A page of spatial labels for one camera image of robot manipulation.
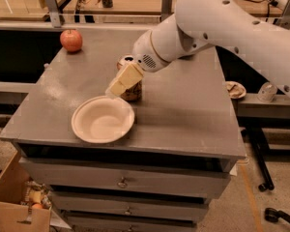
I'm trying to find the small brown plate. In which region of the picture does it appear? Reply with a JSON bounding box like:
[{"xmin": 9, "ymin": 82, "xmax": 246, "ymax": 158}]
[{"xmin": 225, "ymin": 81, "xmax": 247, "ymax": 99}]

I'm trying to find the white paper bowl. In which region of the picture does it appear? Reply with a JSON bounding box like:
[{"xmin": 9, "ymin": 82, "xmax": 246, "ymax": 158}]
[{"xmin": 71, "ymin": 96, "xmax": 135, "ymax": 143}]

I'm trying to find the grey drawer cabinet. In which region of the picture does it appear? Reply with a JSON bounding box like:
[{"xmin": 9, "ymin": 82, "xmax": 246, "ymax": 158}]
[{"xmin": 2, "ymin": 29, "xmax": 246, "ymax": 232}]

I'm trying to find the metal bracket middle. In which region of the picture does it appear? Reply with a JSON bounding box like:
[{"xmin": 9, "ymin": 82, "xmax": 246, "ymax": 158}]
[{"xmin": 160, "ymin": 0, "xmax": 173, "ymax": 21}]

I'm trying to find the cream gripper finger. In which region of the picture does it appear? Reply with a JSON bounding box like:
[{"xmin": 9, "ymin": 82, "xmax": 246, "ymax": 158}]
[{"xmin": 105, "ymin": 63, "xmax": 144, "ymax": 99}]

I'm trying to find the clear plastic cup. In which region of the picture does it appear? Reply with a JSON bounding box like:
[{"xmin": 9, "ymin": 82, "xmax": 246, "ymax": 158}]
[{"xmin": 257, "ymin": 82, "xmax": 277, "ymax": 102}]

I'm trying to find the red apple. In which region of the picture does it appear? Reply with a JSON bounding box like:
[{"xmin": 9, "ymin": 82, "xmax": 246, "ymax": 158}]
[{"xmin": 60, "ymin": 29, "xmax": 83, "ymax": 52}]

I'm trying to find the orange soda can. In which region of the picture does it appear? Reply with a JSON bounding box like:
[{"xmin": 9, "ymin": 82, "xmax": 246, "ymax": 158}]
[{"xmin": 116, "ymin": 55, "xmax": 143, "ymax": 102}]

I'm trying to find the black caster wheel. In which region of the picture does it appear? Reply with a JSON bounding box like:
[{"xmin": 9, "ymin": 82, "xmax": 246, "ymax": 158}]
[{"xmin": 264, "ymin": 208, "xmax": 290, "ymax": 223}]

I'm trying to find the black chair leg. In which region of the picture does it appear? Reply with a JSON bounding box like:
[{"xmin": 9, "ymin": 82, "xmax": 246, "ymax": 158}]
[{"xmin": 246, "ymin": 126, "xmax": 275, "ymax": 192}]

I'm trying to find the cardboard box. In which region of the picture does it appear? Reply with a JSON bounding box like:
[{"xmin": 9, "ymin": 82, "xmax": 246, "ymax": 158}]
[{"xmin": 0, "ymin": 153, "xmax": 50, "ymax": 232}]

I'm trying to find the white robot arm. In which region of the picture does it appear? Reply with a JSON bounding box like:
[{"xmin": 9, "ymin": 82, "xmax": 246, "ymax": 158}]
[{"xmin": 105, "ymin": 0, "xmax": 290, "ymax": 98}]

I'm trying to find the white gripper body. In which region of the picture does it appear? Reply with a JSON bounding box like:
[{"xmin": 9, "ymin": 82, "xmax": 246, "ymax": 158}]
[{"xmin": 132, "ymin": 30, "xmax": 169, "ymax": 73}]

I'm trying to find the metal bracket left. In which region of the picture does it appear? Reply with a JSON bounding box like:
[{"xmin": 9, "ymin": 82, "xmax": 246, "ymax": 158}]
[{"xmin": 44, "ymin": 0, "xmax": 62, "ymax": 28}]

